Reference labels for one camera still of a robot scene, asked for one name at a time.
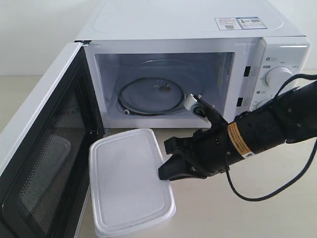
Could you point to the upper white control knob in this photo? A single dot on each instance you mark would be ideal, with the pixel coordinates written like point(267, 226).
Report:
point(277, 76)

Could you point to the white Midea microwave oven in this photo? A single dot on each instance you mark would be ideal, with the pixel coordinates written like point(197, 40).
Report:
point(224, 46)

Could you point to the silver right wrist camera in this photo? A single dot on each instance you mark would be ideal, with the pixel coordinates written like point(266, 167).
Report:
point(191, 104)

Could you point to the glass microwave turntable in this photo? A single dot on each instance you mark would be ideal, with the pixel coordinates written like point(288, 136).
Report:
point(155, 96)

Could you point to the white plastic food container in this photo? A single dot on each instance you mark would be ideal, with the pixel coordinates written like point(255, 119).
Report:
point(126, 192)

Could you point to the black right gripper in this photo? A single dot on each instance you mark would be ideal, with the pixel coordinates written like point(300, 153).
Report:
point(209, 152)

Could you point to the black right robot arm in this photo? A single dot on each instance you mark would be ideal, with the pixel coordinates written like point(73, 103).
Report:
point(290, 118)

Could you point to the white microwave door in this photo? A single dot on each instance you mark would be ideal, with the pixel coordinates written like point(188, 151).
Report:
point(44, 151)

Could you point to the lower white timer knob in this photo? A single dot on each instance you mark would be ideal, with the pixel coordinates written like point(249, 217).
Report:
point(263, 102)

